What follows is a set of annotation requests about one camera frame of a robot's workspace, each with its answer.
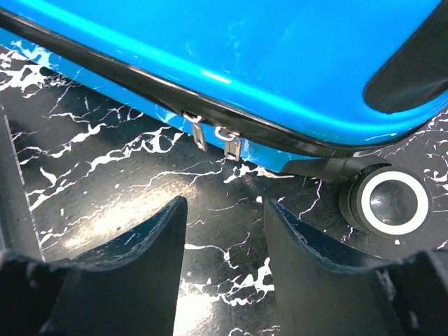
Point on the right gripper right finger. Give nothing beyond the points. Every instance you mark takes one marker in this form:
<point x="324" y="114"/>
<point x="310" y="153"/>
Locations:
<point x="324" y="287"/>

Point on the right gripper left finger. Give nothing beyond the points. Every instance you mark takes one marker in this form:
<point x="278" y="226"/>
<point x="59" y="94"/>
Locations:
<point x="127" y="286"/>

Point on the silver zipper pull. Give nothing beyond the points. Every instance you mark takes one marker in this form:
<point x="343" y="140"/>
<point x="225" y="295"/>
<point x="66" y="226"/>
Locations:
<point x="197" y="132"/>
<point x="232" y="142"/>

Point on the blue fish-print suitcase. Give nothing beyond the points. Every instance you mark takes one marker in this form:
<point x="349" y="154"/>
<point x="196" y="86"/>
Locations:
<point x="314" y="88"/>

